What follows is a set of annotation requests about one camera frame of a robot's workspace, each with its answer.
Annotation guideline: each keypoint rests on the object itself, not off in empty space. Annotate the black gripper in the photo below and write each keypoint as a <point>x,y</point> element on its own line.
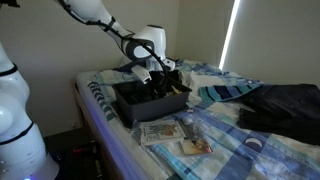
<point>158,82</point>

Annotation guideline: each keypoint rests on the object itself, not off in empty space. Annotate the black plastic box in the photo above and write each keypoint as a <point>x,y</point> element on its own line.
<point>136,102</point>

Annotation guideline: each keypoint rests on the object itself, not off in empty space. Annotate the dark blue pillow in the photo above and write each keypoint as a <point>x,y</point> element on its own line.
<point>127,68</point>

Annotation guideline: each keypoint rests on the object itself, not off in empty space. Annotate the clear bag with white card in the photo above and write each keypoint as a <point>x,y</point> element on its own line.
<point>165,131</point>

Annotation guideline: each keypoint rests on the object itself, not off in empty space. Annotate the small orange picture card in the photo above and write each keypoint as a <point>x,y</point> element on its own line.
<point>196,147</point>

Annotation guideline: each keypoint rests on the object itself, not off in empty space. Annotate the blue patterned bed sheet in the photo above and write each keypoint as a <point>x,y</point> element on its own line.
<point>238,154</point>

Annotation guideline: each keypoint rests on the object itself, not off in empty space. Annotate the dark folded jeans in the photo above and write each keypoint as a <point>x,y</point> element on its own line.
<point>289,110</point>

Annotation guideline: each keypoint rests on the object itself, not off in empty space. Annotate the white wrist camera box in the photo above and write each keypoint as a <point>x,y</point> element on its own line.
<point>141,73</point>

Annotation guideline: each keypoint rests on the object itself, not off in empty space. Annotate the wooden bed frame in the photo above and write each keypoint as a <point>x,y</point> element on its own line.
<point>96,140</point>

